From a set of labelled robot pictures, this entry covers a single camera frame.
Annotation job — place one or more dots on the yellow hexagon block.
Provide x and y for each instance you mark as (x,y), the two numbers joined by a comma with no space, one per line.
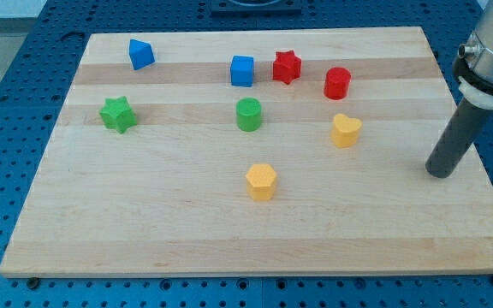
(261,181)

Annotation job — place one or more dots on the light wooden board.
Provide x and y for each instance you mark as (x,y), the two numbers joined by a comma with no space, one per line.
(169,197)

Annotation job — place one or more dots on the green cylinder block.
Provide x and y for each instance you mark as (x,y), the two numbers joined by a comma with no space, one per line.
(248,114)

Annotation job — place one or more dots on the blue cube block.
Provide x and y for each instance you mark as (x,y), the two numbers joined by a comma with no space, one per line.
(242,71)

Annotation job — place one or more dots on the red star block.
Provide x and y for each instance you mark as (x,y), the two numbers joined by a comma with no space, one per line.
(286,67)

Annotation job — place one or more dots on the yellow heart block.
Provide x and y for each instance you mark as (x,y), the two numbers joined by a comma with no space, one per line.
(345,130)

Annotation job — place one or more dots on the red cylinder block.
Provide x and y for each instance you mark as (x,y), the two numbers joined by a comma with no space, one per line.
(337,82)

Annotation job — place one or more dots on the green star block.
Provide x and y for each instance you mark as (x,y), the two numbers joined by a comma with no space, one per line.
(117,114)

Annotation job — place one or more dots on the blue triangular prism block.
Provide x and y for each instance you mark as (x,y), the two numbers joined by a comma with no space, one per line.
(140,53)

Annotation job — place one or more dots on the grey cylindrical pointer rod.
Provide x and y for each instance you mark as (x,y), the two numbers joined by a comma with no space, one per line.
(462,129)

